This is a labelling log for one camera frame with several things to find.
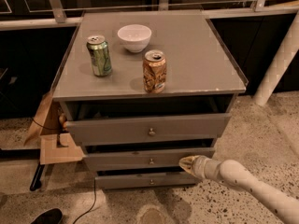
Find white ceramic bowl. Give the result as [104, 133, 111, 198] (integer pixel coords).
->
[118, 24, 152, 53]

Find brown cardboard pieces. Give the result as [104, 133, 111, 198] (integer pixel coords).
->
[24, 91, 83, 164]

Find grey drawer cabinet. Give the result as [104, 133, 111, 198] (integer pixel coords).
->
[53, 10, 246, 177]

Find black cable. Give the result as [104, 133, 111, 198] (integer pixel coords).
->
[72, 177, 98, 224]

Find black bar on floor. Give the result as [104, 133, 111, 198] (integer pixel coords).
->
[30, 163, 45, 191]

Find green soda can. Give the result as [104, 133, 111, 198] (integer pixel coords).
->
[86, 35, 112, 77]

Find grey bottom drawer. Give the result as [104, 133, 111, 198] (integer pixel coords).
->
[96, 172, 197, 189]

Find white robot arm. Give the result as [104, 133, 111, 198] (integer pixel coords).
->
[179, 155, 299, 224]

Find orange crushed soda can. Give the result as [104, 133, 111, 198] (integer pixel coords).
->
[143, 49, 166, 93]

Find metal window frame rail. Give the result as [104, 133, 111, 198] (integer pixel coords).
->
[0, 0, 299, 31]

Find white diagonal post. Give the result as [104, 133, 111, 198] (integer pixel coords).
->
[253, 11, 299, 106]

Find grey top drawer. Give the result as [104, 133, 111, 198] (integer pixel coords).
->
[66, 113, 231, 146]

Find grey drawer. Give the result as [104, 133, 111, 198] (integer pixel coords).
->
[66, 113, 231, 146]
[83, 147, 215, 171]
[96, 172, 197, 189]

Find black shoe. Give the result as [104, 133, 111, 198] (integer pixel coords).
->
[31, 208, 63, 224]

